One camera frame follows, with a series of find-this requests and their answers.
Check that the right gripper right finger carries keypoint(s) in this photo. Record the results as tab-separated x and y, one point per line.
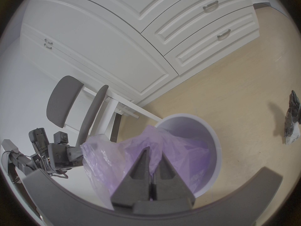
174	187

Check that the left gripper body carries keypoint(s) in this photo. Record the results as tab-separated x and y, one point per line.
58	156

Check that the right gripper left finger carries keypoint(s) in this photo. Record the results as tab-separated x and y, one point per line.
136	187

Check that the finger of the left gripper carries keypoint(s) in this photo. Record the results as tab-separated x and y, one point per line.
75	154

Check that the purple plastic bag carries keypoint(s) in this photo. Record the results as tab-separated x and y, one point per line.
105	159

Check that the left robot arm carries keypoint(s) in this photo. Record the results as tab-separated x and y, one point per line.
38	138

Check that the white trash bin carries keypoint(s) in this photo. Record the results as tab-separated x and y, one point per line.
217	154

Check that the crumpled black plastic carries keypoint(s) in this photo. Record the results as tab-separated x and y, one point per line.
294	107

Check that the white chair with grey seat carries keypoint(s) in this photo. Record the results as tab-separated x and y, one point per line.
62	98

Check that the white wardrobe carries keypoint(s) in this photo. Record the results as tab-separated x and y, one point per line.
94	32

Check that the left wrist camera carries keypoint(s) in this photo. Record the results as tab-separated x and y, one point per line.
60	138

